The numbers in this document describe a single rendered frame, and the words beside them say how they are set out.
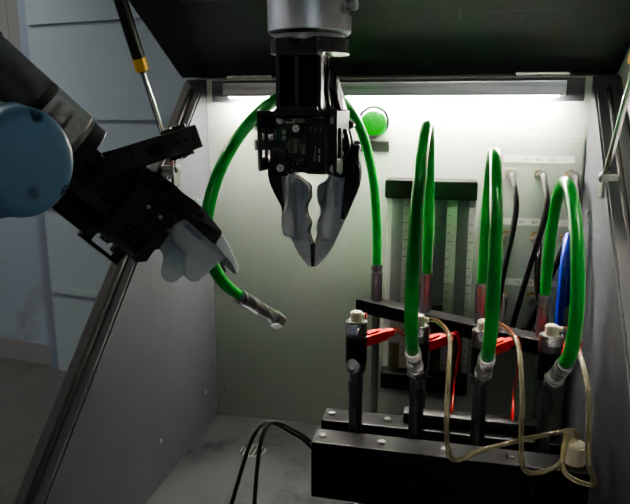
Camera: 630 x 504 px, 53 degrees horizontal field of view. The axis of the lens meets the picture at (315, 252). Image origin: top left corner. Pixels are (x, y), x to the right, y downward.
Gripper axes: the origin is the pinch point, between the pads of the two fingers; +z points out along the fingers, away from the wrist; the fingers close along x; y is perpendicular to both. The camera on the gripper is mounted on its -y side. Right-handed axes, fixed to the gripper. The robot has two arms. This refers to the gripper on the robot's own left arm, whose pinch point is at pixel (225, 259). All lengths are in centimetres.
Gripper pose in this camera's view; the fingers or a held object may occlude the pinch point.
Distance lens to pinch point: 72.0
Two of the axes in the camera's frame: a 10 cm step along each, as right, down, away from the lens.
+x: 6.5, -0.6, -7.6
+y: -4.4, 7.9, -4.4
